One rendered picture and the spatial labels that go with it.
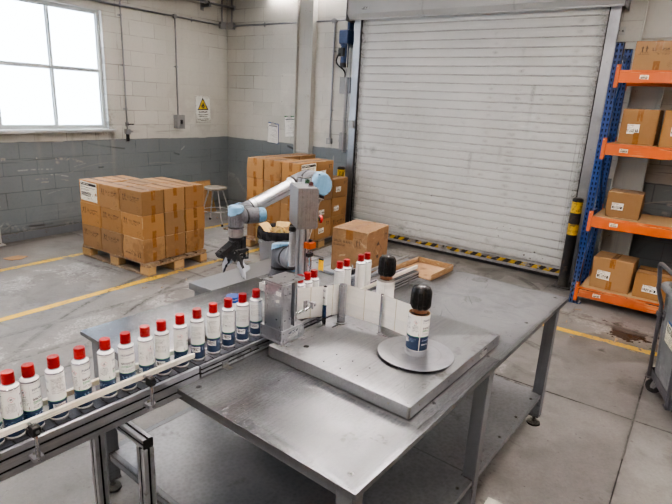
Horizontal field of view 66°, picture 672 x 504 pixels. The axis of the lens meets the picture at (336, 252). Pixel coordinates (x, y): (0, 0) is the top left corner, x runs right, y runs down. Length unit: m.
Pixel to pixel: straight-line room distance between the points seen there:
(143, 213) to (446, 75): 3.91
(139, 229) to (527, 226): 4.37
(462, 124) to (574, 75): 1.33
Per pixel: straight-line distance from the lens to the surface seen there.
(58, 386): 1.80
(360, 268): 2.74
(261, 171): 6.53
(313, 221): 2.37
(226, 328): 2.12
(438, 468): 2.69
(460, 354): 2.23
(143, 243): 5.69
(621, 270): 5.81
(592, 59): 6.38
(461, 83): 6.79
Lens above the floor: 1.85
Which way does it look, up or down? 16 degrees down
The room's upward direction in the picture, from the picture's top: 3 degrees clockwise
